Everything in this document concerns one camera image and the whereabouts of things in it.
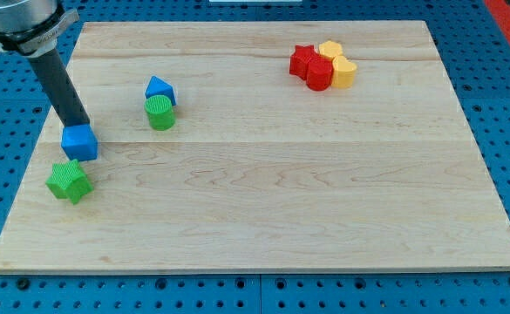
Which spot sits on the blue triangle block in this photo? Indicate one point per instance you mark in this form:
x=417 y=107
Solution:
x=158 y=86

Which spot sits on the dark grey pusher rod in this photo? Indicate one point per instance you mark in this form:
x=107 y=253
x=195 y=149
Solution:
x=52 y=75

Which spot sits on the yellow pentagon block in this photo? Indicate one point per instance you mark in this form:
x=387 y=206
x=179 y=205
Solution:
x=330 y=49

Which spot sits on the green star block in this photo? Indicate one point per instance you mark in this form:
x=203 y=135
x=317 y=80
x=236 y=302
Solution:
x=69 y=181

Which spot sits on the blue cube block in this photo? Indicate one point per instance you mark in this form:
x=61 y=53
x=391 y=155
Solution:
x=79 y=143

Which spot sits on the red cylinder block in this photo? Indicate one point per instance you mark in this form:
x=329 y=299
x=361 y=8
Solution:
x=319 y=74

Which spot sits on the green cylinder block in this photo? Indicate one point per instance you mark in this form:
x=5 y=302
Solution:
x=159 y=111

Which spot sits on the red star block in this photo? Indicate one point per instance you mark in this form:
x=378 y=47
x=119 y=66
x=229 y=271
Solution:
x=299 y=60

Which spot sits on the light wooden board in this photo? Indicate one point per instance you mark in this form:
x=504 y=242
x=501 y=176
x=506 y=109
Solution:
x=260 y=174

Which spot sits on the yellow heart block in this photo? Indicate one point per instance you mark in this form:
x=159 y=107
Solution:
x=344 y=72

